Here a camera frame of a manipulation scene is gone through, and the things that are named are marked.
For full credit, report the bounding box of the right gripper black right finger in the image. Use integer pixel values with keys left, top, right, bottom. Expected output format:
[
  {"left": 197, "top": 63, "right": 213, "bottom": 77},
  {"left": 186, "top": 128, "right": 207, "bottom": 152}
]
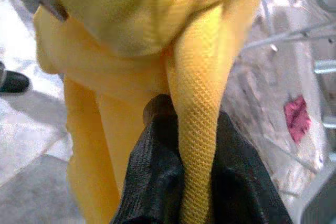
[{"left": 207, "top": 105, "right": 293, "bottom": 224}]

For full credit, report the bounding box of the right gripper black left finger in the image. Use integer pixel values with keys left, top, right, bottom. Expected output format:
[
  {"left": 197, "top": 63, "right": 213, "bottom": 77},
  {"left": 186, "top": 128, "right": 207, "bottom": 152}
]
[{"left": 110, "top": 94, "right": 184, "bottom": 224}]

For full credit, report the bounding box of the yellow shirt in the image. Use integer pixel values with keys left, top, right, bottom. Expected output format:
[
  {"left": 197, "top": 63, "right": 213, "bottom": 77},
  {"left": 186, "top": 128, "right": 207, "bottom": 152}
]
[{"left": 15, "top": 0, "right": 271, "bottom": 224}]

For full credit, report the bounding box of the dusky red rag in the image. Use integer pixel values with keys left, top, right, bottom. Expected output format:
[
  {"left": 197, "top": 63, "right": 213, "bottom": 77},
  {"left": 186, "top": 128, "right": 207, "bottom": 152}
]
[{"left": 283, "top": 95, "right": 312, "bottom": 143}]

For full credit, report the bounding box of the black robot foot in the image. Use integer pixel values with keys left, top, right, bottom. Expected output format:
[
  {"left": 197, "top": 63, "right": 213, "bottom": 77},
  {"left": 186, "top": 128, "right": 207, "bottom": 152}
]
[{"left": 0, "top": 62, "right": 30, "bottom": 93}]

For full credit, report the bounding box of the black drying rack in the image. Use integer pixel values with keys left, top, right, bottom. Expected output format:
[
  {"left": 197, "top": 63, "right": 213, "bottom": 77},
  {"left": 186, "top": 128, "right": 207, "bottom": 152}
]
[{"left": 0, "top": 0, "right": 69, "bottom": 22}]

